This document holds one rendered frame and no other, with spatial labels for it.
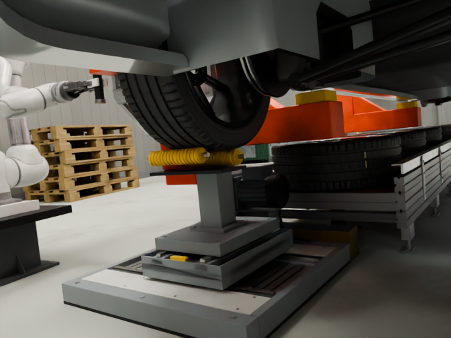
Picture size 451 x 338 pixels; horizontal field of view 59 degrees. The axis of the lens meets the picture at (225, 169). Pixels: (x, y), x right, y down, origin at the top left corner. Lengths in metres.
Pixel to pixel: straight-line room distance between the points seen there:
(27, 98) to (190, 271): 0.99
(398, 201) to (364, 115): 1.99
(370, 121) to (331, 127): 1.96
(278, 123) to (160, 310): 0.99
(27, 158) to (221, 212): 1.20
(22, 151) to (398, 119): 2.81
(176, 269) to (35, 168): 1.18
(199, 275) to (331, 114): 0.87
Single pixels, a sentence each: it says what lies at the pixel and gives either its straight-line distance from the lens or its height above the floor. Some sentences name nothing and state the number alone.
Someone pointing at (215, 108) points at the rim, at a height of 0.69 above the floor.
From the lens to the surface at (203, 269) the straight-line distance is 1.31.
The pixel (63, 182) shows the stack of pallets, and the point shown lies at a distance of 5.10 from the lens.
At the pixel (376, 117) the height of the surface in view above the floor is 0.63.
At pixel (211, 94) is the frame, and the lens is 1.80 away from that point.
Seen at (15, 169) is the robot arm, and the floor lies 0.51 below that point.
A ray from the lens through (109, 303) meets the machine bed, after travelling 1.46.
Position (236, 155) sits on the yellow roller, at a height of 0.50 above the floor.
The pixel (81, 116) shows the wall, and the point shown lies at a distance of 6.81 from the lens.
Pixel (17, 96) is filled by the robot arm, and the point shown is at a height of 0.81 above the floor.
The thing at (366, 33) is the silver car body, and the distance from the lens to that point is 1.60.
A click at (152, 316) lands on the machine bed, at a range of 1.32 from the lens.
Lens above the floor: 0.55
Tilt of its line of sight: 4 degrees down
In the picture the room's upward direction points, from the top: 5 degrees counter-clockwise
